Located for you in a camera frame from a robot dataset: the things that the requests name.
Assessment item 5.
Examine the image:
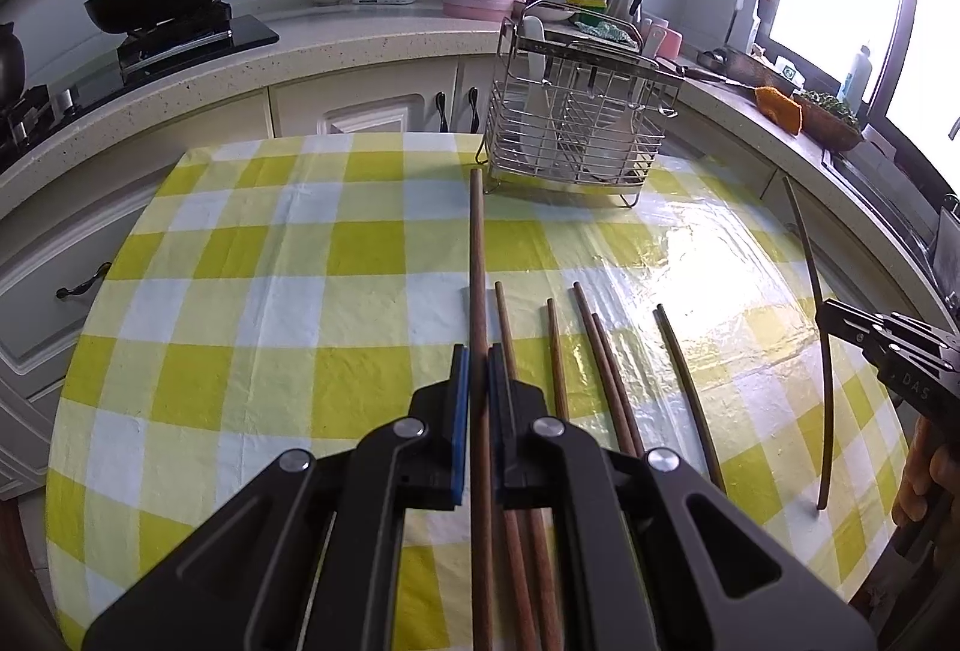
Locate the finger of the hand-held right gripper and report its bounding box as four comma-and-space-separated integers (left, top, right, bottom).
816, 312, 912, 373
821, 297, 947, 353

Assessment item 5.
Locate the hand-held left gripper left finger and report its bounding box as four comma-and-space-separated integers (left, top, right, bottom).
81, 345, 472, 651

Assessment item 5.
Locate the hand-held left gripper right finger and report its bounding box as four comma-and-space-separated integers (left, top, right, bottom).
487, 343, 878, 651

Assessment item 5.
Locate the brown wooden chopstick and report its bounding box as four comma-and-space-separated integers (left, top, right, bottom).
572, 281, 647, 458
655, 304, 727, 494
545, 298, 565, 651
590, 313, 638, 458
468, 168, 496, 651
493, 280, 541, 651
782, 175, 835, 511

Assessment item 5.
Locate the steel wire utensil rack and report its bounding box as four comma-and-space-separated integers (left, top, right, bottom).
476, 0, 682, 211

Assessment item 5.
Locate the person's right hand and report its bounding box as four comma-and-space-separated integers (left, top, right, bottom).
892, 422, 960, 547

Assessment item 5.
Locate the steel kitchen sink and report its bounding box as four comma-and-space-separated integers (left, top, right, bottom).
821, 145, 960, 314

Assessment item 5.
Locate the basket of green vegetables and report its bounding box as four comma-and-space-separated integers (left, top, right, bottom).
791, 90, 865, 153

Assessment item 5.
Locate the orange cloth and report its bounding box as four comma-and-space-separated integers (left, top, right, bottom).
754, 86, 803, 136

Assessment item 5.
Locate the yellow checked tablecloth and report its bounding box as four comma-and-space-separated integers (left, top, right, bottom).
45, 132, 912, 651

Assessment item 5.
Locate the white detergent bottle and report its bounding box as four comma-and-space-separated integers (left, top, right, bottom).
840, 43, 875, 108

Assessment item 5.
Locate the white spray bottle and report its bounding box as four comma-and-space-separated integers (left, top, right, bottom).
727, 0, 773, 52

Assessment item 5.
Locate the white plastic rice paddle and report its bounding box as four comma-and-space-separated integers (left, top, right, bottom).
521, 16, 557, 166

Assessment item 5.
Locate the green dish cloth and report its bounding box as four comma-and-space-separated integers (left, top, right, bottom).
574, 19, 638, 48

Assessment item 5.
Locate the white plate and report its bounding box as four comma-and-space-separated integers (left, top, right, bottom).
525, 0, 580, 26

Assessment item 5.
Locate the black glass gas stove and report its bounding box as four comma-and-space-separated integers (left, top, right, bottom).
0, 2, 282, 172

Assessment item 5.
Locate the black clay pot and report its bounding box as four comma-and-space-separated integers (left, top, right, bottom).
0, 21, 27, 101

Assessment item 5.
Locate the black handled knife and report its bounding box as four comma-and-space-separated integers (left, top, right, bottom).
675, 62, 758, 91

